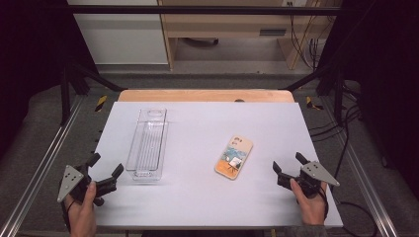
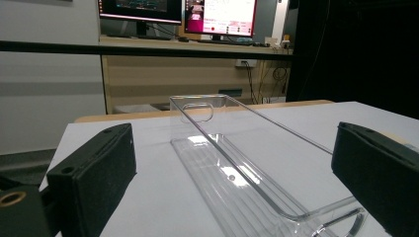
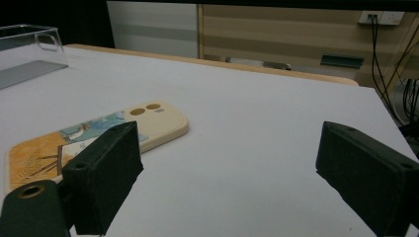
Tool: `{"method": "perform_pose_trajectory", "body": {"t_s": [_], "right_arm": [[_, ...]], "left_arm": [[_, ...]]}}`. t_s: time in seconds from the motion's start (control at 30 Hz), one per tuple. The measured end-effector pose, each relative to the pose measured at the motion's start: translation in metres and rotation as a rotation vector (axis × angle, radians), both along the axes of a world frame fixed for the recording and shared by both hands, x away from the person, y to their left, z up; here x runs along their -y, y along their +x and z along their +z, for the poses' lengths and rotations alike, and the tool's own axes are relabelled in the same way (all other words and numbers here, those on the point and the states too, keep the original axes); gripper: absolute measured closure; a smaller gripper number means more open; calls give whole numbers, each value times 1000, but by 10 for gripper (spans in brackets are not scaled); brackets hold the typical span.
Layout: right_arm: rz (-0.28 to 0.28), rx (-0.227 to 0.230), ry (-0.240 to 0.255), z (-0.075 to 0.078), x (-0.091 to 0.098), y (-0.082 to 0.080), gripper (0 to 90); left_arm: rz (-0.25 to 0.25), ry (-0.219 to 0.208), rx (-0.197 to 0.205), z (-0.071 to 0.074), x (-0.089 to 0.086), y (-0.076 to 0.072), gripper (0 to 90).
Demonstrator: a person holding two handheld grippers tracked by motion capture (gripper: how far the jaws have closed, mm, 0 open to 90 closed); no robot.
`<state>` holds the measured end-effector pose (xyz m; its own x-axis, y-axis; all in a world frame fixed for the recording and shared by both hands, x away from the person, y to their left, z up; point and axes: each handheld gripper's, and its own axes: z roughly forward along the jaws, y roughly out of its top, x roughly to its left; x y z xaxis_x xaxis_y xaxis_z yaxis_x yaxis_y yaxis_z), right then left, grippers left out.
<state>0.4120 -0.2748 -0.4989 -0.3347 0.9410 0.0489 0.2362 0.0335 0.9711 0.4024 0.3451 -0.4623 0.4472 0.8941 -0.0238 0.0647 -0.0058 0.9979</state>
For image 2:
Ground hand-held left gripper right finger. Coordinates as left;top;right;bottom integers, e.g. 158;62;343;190
330;121;419;237

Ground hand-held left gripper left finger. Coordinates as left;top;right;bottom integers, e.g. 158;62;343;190
45;122;137;237

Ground clear plastic storage bin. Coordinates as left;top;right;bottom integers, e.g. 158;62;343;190
168;94;369;237

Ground white table cover board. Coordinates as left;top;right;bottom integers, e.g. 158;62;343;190
39;101;419;237

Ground white partition panel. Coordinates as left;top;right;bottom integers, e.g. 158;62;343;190
0;0;107;156

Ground black curtain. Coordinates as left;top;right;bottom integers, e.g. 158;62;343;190
286;0;419;119

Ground light wooden desk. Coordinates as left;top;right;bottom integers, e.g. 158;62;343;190
98;34;294;115

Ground dark-screen computer monitor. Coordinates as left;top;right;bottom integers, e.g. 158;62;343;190
97;0;183;38

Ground black keyboard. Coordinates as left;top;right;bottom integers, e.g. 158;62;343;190
197;39;256;46

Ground pink-screen computer monitor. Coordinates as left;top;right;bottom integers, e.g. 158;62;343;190
183;0;258;42

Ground black horizontal frame bar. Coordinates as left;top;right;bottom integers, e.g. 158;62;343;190
0;39;294;61

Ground black cables under desk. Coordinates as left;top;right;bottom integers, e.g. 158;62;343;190
242;60;291;105

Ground white wall socket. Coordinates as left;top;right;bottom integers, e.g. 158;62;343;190
234;58;258;69

